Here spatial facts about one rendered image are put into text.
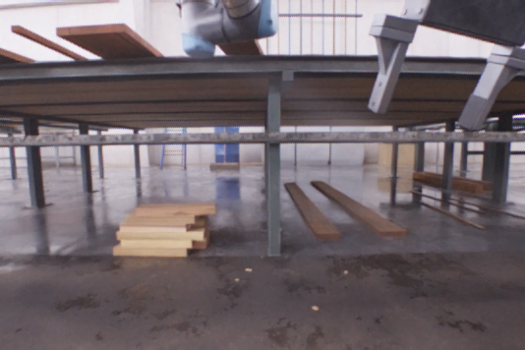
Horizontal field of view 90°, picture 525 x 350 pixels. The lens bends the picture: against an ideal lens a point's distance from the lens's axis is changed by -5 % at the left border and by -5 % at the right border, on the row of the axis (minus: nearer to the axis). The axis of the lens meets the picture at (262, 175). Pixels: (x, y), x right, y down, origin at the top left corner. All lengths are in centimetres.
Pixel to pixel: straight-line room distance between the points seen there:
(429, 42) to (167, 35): 665
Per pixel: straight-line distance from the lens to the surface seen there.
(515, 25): 41
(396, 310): 98
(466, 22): 37
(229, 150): 620
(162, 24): 819
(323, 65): 113
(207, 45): 68
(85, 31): 109
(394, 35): 34
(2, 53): 145
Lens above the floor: 50
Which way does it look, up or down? 6 degrees down
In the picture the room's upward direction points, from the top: straight up
